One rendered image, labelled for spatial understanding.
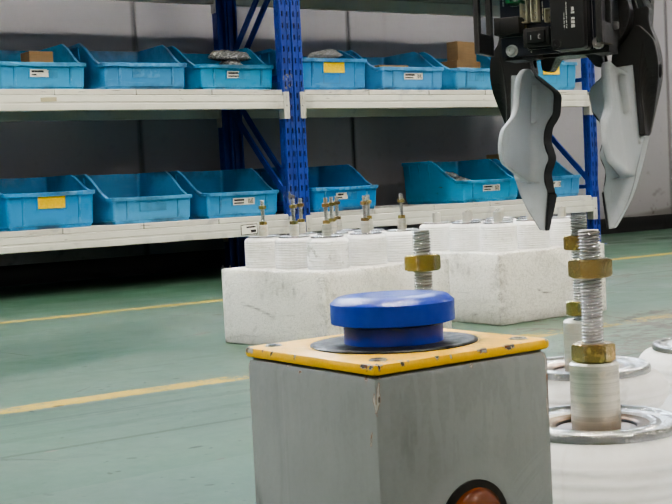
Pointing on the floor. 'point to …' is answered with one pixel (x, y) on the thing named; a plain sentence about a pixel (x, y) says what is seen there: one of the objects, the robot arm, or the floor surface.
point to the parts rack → (169, 101)
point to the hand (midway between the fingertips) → (580, 206)
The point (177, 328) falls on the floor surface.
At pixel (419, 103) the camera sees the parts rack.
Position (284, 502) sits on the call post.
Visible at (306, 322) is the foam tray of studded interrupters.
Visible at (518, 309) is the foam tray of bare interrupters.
